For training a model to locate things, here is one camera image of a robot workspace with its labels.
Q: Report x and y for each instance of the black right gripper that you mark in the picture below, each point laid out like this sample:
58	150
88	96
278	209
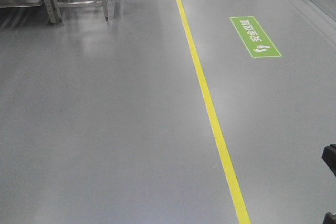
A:
329	158

